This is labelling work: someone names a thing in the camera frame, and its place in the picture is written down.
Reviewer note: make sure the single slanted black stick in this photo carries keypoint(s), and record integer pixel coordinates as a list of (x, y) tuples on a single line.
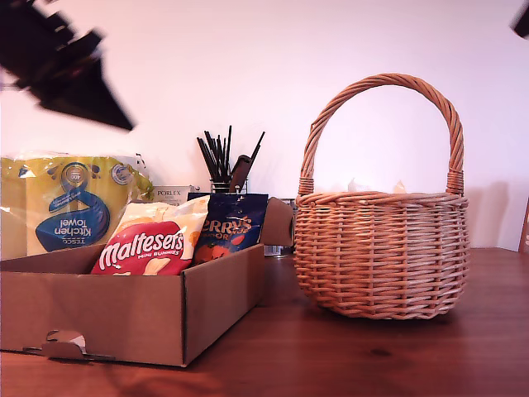
[(254, 149)]

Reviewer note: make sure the yellow kitchen towel pack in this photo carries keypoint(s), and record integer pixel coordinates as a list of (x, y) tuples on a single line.
[(49, 215)]

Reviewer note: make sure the white Porlex box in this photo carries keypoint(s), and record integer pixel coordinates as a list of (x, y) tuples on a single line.
[(169, 193)]

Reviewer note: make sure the white tissue paper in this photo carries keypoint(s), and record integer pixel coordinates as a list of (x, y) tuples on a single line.
[(357, 185)]

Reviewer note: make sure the bundle of black sticks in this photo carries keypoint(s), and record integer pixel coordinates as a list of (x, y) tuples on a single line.
[(215, 159)]

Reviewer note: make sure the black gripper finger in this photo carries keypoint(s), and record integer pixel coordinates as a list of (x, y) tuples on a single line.
[(87, 95), (521, 22)]

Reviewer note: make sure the blue Terry's orange eggs bag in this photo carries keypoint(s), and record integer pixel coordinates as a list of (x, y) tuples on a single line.
[(231, 223)]

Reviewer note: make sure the red cream Maltesers bag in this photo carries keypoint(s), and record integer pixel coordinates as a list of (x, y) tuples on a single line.
[(140, 248)]

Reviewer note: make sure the dark brown wooden spatula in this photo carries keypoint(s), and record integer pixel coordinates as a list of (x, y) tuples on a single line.
[(239, 171)]

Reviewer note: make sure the brown cardboard box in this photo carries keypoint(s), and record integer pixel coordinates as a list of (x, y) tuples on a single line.
[(103, 314)]

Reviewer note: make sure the wooden board with white dots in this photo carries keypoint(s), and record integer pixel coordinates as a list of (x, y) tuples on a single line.
[(525, 231)]

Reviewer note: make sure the tin can with white label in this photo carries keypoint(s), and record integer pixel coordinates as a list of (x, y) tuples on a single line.
[(274, 250)]

